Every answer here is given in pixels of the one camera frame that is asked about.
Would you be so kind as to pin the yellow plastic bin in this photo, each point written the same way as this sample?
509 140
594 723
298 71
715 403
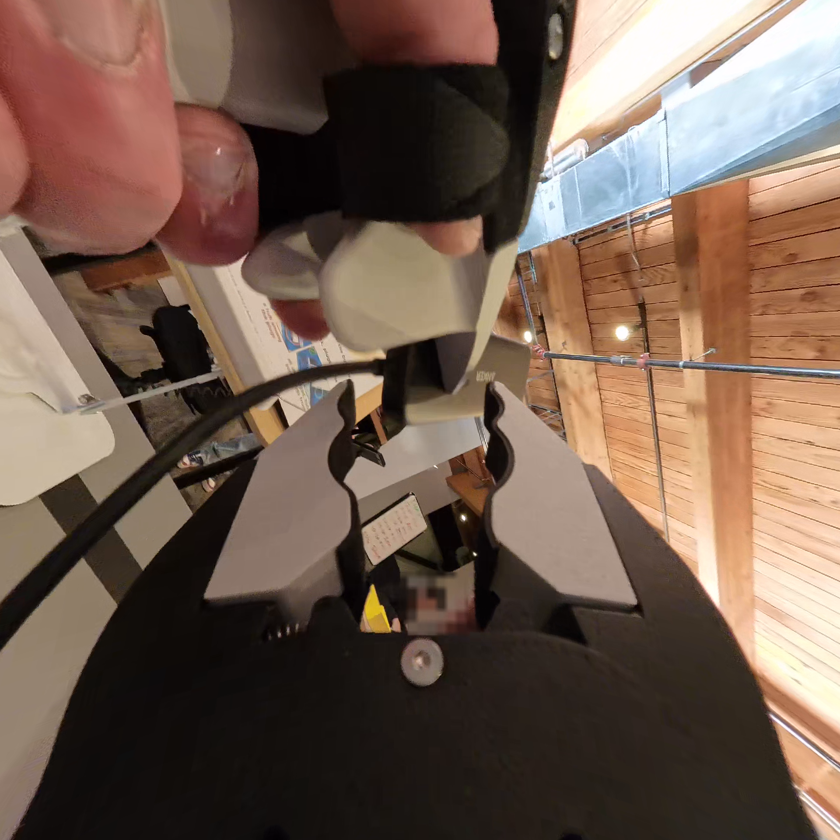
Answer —
374 614

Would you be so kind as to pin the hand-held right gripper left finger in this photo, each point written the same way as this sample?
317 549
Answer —
282 525

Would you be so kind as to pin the small handwritten whiteboard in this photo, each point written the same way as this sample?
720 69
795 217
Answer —
394 532

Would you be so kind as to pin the silver ventilation duct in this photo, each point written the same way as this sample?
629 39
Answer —
735 118

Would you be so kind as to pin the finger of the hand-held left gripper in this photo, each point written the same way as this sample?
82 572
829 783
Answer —
407 289
289 260

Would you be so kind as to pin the black office chair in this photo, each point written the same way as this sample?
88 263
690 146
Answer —
177 344

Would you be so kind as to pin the person's left hand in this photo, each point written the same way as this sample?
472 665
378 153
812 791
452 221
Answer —
79 118

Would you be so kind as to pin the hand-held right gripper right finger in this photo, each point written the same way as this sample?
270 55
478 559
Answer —
558 525

